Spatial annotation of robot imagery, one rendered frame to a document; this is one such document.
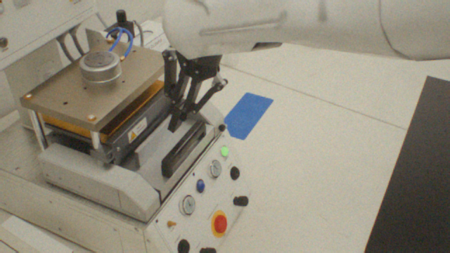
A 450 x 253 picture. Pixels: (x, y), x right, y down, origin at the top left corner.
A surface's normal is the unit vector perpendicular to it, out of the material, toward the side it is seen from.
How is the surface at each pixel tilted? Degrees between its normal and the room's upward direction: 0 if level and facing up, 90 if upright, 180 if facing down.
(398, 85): 0
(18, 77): 90
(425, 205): 43
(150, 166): 0
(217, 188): 65
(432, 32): 102
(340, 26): 89
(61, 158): 0
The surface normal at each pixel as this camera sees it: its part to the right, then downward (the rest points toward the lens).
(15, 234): 0.01, -0.76
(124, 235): -0.44, 0.56
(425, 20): -0.68, 0.60
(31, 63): 0.90, 0.28
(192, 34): -0.63, 0.45
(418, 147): -0.34, -0.20
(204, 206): 0.81, -0.08
